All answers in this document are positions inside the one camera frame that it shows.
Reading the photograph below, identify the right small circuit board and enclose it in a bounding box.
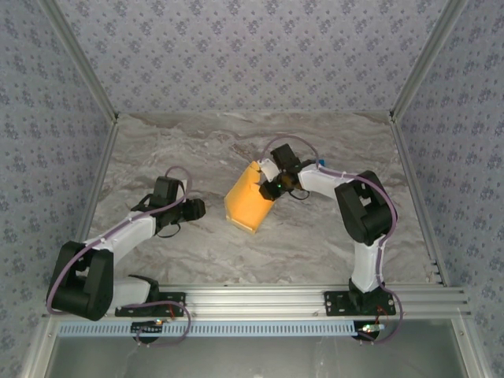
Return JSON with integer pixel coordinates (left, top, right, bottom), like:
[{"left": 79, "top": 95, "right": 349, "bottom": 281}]
[{"left": 356, "top": 322, "right": 387, "bottom": 343}]

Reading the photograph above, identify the right aluminium side rail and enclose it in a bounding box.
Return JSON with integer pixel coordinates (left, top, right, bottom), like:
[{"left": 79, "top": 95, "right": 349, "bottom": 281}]
[{"left": 389, "top": 116, "right": 450, "bottom": 287}]

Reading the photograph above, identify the left small circuit board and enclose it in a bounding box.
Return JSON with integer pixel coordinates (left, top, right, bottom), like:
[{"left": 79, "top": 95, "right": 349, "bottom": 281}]
[{"left": 131, "top": 319, "right": 165, "bottom": 343}]

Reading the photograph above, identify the slotted pale blue cable duct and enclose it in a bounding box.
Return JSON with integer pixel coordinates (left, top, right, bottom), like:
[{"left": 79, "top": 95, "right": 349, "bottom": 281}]
[{"left": 58, "top": 321, "right": 389, "bottom": 338}]

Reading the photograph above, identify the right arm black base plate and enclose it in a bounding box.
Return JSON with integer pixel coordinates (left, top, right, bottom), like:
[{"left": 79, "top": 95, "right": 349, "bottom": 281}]
[{"left": 323, "top": 290, "right": 396, "bottom": 317}]

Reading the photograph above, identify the grey metal sheet panel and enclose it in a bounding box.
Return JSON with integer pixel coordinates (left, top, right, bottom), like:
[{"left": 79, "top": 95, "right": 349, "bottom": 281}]
[{"left": 21, "top": 317, "right": 487, "bottom": 378}]

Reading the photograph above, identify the left aluminium frame post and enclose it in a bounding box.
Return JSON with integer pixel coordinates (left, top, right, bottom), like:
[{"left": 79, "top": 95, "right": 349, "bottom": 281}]
[{"left": 39, "top": 0, "right": 120, "bottom": 124}]

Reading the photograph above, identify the tan cardboard paper box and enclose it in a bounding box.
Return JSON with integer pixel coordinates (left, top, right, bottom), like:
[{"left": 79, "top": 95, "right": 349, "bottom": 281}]
[{"left": 223, "top": 160, "right": 276, "bottom": 236}]

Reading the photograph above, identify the aluminium side rail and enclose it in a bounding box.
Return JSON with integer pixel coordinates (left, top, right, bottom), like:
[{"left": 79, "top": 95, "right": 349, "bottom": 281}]
[
  {"left": 61, "top": 117, "right": 121, "bottom": 291},
  {"left": 389, "top": 116, "right": 450, "bottom": 287}
]

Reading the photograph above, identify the left aluminium side rail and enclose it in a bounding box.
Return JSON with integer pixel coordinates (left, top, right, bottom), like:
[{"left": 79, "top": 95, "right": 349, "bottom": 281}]
[{"left": 61, "top": 117, "right": 121, "bottom": 291}]

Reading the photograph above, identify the aluminium frame post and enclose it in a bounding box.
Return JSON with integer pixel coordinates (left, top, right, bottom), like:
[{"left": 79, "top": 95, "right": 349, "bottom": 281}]
[
  {"left": 389, "top": 0, "right": 469, "bottom": 124},
  {"left": 39, "top": 0, "right": 120, "bottom": 124}
]

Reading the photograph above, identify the small circuit board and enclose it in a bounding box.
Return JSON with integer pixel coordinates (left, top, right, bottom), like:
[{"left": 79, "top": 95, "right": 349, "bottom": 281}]
[
  {"left": 131, "top": 319, "right": 165, "bottom": 343},
  {"left": 356, "top": 322, "right": 387, "bottom": 343}
]

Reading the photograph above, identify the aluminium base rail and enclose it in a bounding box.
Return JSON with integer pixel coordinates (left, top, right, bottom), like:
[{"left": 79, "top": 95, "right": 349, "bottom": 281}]
[{"left": 43, "top": 283, "right": 472, "bottom": 319}]

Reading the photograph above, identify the right aluminium frame post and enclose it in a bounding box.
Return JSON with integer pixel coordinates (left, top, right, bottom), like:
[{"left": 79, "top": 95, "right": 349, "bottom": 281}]
[{"left": 389, "top": 0, "right": 469, "bottom": 124}]

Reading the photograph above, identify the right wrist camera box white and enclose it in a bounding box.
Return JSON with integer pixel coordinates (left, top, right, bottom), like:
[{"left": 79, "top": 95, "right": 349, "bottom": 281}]
[{"left": 256, "top": 157, "right": 283, "bottom": 183}]

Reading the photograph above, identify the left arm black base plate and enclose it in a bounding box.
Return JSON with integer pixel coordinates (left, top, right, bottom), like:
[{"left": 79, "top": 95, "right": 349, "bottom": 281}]
[{"left": 115, "top": 290, "right": 187, "bottom": 318}]

